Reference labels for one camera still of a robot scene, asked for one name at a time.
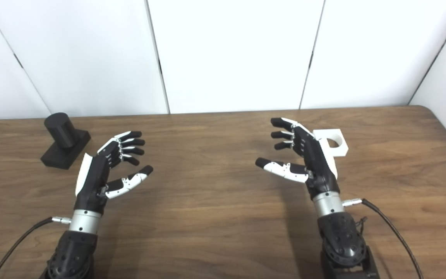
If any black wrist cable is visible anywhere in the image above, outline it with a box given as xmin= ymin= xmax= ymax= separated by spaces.
xmin=0 ymin=217 xmax=72 ymax=279
xmin=342 ymin=198 xmax=424 ymax=279

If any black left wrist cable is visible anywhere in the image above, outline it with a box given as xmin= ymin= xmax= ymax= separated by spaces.
xmin=0 ymin=217 xmax=72 ymax=279

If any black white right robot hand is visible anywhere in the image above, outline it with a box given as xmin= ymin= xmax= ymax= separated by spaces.
xmin=255 ymin=117 xmax=341 ymax=200

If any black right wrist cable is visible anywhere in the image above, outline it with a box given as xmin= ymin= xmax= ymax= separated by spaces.
xmin=342 ymin=198 xmax=424 ymax=279

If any black peg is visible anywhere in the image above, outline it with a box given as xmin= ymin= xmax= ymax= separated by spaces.
xmin=40 ymin=112 xmax=91 ymax=170

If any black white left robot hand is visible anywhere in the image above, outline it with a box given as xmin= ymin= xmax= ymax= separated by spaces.
xmin=74 ymin=131 xmax=154 ymax=214

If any white square piece with hole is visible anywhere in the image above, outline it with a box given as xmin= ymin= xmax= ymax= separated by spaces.
xmin=313 ymin=129 xmax=348 ymax=157

